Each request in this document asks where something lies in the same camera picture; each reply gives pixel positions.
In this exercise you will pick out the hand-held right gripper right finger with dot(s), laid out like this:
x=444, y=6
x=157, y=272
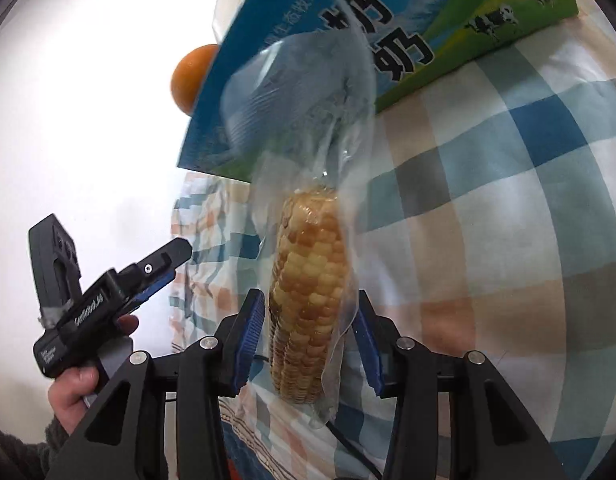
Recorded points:
x=368, y=350

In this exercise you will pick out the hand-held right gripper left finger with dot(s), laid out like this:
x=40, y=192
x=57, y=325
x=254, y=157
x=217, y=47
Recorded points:
x=248, y=340

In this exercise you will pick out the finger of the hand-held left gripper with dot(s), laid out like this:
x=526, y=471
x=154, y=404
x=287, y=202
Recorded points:
x=160, y=260

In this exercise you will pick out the vacuum-packed corn cob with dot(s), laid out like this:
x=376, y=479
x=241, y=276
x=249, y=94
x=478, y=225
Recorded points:
x=308, y=300

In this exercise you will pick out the blue and green paper bag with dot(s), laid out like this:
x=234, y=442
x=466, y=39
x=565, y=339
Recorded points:
x=298, y=10

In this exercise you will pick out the person's left forearm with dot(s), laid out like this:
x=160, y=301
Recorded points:
x=18, y=455

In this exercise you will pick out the clear plastic container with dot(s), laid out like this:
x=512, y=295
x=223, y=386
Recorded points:
x=228, y=5

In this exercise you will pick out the person's left hand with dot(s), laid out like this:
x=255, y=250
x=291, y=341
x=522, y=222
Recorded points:
x=68, y=400

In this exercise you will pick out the plaid blanket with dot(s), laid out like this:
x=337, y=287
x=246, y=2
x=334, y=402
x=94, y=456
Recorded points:
x=488, y=210

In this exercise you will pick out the orange fruit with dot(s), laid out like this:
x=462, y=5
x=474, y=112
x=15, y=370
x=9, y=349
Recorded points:
x=188, y=77

